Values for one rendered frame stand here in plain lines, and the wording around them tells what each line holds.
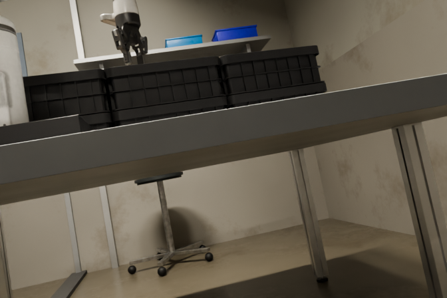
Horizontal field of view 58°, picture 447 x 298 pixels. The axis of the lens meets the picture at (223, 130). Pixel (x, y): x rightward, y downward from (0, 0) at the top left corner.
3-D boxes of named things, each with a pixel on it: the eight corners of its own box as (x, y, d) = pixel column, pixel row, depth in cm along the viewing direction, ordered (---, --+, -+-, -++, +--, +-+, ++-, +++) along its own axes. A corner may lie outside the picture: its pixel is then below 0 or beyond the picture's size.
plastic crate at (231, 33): (252, 47, 362) (250, 34, 363) (259, 37, 337) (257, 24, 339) (213, 52, 355) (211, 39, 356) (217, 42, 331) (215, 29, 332)
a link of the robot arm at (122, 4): (119, 28, 133) (116, 10, 133) (146, 16, 127) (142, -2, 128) (98, 22, 125) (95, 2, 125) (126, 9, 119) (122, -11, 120)
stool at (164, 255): (204, 249, 342) (189, 168, 348) (217, 264, 279) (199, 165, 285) (130, 266, 330) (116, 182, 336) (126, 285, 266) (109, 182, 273)
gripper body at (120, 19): (126, 7, 120) (132, 38, 119) (144, 14, 127) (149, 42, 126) (108, 16, 123) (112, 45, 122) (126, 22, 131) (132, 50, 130)
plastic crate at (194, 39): (201, 53, 351) (199, 42, 352) (204, 45, 330) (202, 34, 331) (166, 58, 345) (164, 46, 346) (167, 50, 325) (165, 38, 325)
